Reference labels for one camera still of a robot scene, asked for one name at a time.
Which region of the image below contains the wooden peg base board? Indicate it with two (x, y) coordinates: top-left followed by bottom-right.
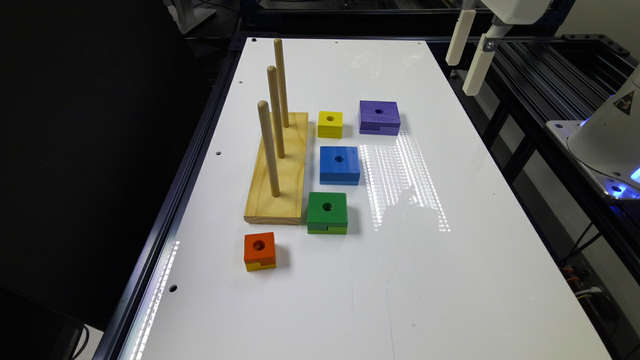
(244, 112), (309, 225)

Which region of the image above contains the small yellow wooden block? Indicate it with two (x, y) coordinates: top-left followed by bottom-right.
(317, 111), (343, 139)

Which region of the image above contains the wooden peg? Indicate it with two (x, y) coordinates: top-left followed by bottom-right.
(257, 100), (280, 197)
(267, 66), (285, 159)
(273, 38), (289, 128)

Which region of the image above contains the orange and yellow block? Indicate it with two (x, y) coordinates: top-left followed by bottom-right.
(244, 232), (277, 271)

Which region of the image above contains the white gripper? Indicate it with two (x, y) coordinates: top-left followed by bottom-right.
(445, 0), (549, 96)

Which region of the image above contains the front wooden peg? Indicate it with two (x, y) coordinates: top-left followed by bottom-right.
(257, 100), (280, 197)

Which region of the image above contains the black aluminium frame rack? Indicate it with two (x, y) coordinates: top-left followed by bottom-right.
(429, 0), (640, 286)

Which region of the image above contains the green wooden block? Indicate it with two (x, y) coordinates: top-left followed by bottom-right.
(307, 192), (348, 234)

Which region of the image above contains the blue wooden block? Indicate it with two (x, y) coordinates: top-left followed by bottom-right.
(320, 146), (360, 185)

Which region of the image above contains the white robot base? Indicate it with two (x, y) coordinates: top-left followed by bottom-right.
(546, 70), (639, 202)

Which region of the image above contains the bundle of coloured wires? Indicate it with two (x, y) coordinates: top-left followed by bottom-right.
(559, 262), (606, 304)

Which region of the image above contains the middle wooden peg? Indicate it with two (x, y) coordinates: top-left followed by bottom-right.
(267, 66), (285, 159)

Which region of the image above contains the purple wooden block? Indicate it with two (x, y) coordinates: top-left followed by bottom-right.
(359, 100), (401, 136)

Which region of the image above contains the rear wooden peg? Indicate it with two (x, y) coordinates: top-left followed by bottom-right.
(273, 38), (289, 128)

